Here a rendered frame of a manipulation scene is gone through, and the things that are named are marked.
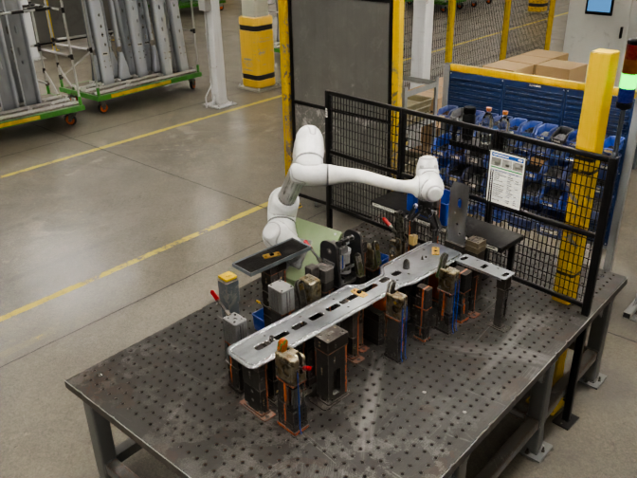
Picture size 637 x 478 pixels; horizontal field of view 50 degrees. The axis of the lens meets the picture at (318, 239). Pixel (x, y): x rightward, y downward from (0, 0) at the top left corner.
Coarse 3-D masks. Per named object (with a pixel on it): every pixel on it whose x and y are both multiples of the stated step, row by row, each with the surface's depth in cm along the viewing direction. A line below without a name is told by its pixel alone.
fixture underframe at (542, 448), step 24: (600, 312) 381; (600, 336) 392; (600, 360) 404; (552, 384) 341; (600, 384) 404; (528, 408) 348; (552, 408) 357; (96, 432) 315; (528, 432) 338; (96, 456) 325; (120, 456) 331; (504, 456) 324; (528, 456) 353
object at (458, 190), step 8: (456, 184) 344; (464, 184) 340; (456, 192) 346; (464, 192) 342; (456, 200) 347; (464, 200) 343; (448, 208) 352; (456, 208) 349; (464, 208) 345; (448, 216) 354; (456, 216) 351; (464, 216) 347; (448, 224) 356; (464, 224) 348; (448, 232) 358; (456, 232) 354; (464, 232) 350; (456, 240) 356; (464, 240) 351
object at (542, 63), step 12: (504, 60) 742; (516, 60) 739; (528, 60) 738; (540, 60) 737; (552, 60) 736; (564, 60) 766; (528, 72) 715; (540, 72) 717; (552, 72) 708; (564, 72) 698; (576, 72) 705
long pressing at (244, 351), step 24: (384, 264) 337; (432, 264) 336; (360, 288) 316; (384, 288) 316; (312, 312) 299; (336, 312) 298; (264, 336) 283; (288, 336) 282; (312, 336) 283; (240, 360) 268; (264, 360) 268
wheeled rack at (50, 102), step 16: (32, 16) 911; (64, 16) 849; (48, 96) 944; (64, 96) 920; (80, 96) 896; (0, 112) 861; (16, 112) 871; (32, 112) 867; (48, 112) 871; (64, 112) 885; (0, 128) 832
